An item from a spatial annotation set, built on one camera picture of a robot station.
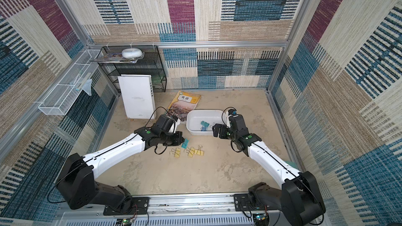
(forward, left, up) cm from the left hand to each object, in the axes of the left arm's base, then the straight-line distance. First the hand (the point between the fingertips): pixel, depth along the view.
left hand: (185, 138), depth 83 cm
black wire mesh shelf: (+48, +24, +13) cm, 55 cm away
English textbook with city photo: (+34, +4, -10) cm, 35 cm away
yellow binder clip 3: (-2, -7, -11) cm, 13 cm away
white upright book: (+25, +28, +11) cm, 39 cm away
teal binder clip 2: (+16, -11, -10) cm, 22 cm away
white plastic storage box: (+21, -15, -9) cm, 27 cm away
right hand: (+6, -18, +2) cm, 20 cm away
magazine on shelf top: (+39, +39, +23) cm, 60 cm away
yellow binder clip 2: (-2, -2, -10) cm, 11 cm away
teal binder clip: (-2, 0, -2) cm, 3 cm away
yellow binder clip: (-3, +6, -11) cm, 12 cm away
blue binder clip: (+12, -10, -11) cm, 19 cm away
